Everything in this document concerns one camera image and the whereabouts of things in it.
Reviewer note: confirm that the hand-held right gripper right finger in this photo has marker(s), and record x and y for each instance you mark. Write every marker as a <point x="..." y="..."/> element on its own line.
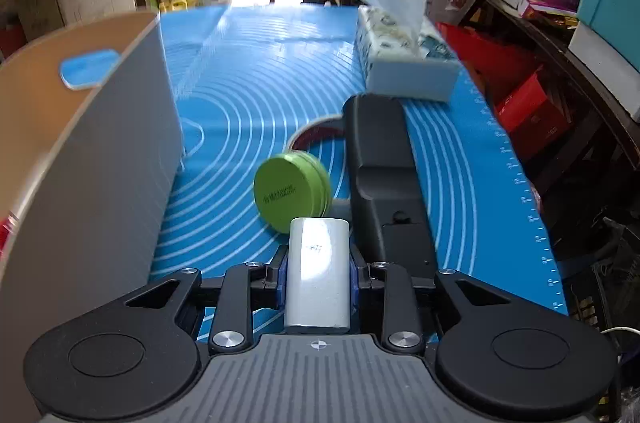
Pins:
<point x="356" y="277"/>

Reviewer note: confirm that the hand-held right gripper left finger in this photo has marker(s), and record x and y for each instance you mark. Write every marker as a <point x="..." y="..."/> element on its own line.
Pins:
<point x="281" y="275"/>

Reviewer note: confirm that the small white charger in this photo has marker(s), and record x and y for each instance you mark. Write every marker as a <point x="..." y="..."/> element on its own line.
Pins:
<point x="317" y="273"/>

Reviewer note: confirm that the beige plastic storage bin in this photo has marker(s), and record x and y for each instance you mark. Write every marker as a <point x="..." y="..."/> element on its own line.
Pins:
<point x="100" y="178"/>

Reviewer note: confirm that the black oblong device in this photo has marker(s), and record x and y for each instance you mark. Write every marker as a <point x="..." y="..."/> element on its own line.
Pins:
<point x="380" y="153"/>

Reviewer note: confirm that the round grey-rimmed disc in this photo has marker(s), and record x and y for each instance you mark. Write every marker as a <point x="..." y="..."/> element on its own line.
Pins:
<point x="320" y="135"/>

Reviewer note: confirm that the blue silicone baking mat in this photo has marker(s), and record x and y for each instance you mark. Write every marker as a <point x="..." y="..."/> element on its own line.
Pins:
<point x="250" y="78"/>

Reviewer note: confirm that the patterned tissue box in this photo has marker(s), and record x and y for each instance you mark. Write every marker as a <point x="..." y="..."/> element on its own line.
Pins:
<point x="400" y="68"/>

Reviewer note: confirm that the red gift box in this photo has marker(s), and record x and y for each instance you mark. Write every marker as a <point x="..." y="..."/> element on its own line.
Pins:
<point x="532" y="110"/>

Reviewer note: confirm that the black plastic crate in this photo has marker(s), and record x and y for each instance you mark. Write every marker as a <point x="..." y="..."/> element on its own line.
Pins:
<point x="610" y="283"/>

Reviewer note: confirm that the red paper bag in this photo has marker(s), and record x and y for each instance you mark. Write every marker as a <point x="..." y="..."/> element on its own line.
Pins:
<point x="485" y="53"/>

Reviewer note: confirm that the dark wooden shelf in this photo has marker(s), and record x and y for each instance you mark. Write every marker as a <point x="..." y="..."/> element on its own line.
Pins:
<point x="575" y="73"/>

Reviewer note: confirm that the white foam box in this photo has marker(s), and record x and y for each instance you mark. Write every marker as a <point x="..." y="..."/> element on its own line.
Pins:
<point x="607" y="63"/>

